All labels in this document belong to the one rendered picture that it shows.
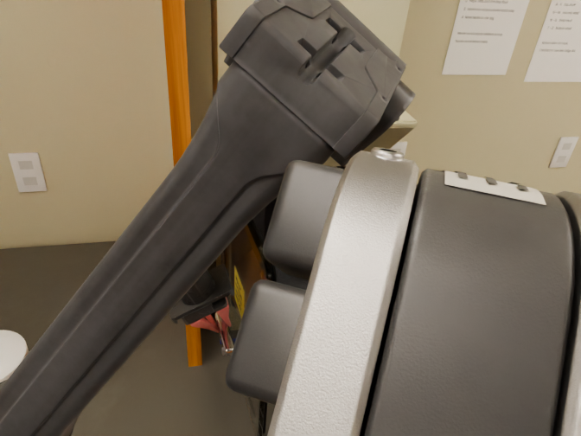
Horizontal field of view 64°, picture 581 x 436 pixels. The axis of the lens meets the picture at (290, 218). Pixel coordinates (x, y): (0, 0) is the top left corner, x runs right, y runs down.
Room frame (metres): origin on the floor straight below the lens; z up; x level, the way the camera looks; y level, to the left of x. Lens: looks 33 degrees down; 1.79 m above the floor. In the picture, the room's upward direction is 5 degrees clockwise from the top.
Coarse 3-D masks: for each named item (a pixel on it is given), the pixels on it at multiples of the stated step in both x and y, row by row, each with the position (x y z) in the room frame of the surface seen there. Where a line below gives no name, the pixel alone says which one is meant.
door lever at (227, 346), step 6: (216, 312) 0.57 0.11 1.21; (216, 318) 0.56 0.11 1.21; (222, 324) 0.54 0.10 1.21; (222, 330) 0.53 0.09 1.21; (228, 330) 0.53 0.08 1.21; (222, 336) 0.52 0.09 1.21; (228, 336) 0.52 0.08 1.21; (222, 342) 0.51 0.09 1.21; (228, 342) 0.51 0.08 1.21; (222, 348) 0.50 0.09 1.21; (228, 348) 0.50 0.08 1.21; (222, 354) 0.49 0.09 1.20; (228, 354) 0.49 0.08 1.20
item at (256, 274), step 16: (240, 240) 0.61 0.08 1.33; (256, 240) 0.54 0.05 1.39; (240, 256) 0.61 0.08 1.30; (256, 256) 0.52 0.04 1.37; (240, 272) 0.61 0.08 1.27; (256, 272) 0.52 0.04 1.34; (240, 320) 0.60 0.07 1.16; (256, 400) 0.49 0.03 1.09; (256, 416) 0.49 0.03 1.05; (256, 432) 0.48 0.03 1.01
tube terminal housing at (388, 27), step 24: (216, 0) 0.77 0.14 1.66; (240, 0) 0.78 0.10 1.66; (360, 0) 0.83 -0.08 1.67; (384, 0) 0.84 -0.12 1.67; (408, 0) 0.85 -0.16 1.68; (216, 24) 0.77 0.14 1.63; (384, 24) 0.84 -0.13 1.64; (216, 48) 0.78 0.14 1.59; (216, 72) 0.79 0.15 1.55; (216, 264) 0.86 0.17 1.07
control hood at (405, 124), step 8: (400, 120) 0.74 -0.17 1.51; (408, 120) 0.74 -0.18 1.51; (416, 120) 0.75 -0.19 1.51; (392, 128) 0.74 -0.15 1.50; (400, 128) 0.74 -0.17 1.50; (408, 128) 0.74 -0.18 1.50; (384, 136) 0.76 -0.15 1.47; (392, 136) 0.76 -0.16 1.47; (400, 136) 0.77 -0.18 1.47; (376, 144) 0.79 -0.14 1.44; (384, 144) 0.80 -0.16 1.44; (392, 144) 0.80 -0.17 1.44
